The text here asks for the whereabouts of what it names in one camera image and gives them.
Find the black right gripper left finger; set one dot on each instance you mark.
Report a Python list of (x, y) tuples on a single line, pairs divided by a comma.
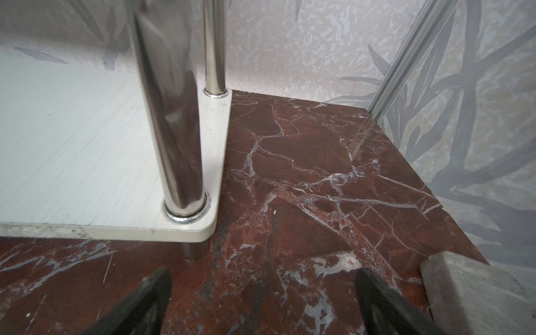
[(142, 312)]

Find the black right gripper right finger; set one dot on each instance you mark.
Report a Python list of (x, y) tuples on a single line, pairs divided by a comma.
[(385, 311)]

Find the grey stone block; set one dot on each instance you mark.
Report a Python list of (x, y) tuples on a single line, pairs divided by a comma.
[(469, 297)]

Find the white two-tier shelf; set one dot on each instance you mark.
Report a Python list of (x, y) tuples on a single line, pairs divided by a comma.
[(102, 155)]

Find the aluminium cage frame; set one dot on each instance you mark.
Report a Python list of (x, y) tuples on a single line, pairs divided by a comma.
[(429, 23)]

